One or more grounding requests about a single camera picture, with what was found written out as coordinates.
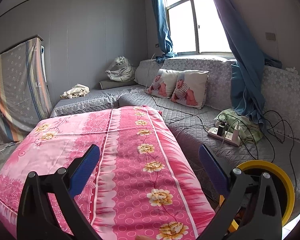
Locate cream crumpled cloth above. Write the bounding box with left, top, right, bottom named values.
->
left=60, top=83, right=90, bottom=99

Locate black cable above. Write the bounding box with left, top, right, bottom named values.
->
left=216, top=109, right=300, bottom=193

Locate blue curtain left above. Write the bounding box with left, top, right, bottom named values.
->
left=151, top=0, right=177, bottom=64

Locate left baby print pillow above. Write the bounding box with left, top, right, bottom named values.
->
left=146, top=69, right=179, bottom=99

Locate pink floral tablecloth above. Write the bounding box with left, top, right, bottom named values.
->
left=0, top=106, right=215, bottom=239

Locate right baby print pillow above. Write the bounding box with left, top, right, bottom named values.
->
left=171, top=70, right=209, bottom=109

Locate grey bolster cushion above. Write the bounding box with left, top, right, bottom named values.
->
left=99, top=80, right=136, bottom=90

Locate white tiger plush toy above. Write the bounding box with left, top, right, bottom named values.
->
left=105, top=56, right=135, bottom=82

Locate window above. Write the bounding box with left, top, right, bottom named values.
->
left=164, top=0, right=233, bottom=56

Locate white power strip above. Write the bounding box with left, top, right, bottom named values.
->
left=207, top=127, right=241, bottom=147

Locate baby print pillow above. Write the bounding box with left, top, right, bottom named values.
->
left=146, top=69, right=179, bottom=99
left=171, top=70, right=209, bottom=109

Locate blue curtain right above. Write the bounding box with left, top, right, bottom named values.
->
left=214, top=0, right=282, bottom=130

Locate blue curtain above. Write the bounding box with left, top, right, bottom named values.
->
left=214, top=0, right=282, bottom=130
left=151, top=0, right=177, bottom=64

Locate green crumpled cloth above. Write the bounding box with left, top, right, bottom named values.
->
left=213, top=108, right=263, bottom=144

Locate yellow rimmed trash bin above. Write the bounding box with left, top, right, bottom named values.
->
left=203, top=158, right=295, bottom=239

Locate grey quilted sofa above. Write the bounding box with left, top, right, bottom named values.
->
left=51, top=58, right=300, bottom=217

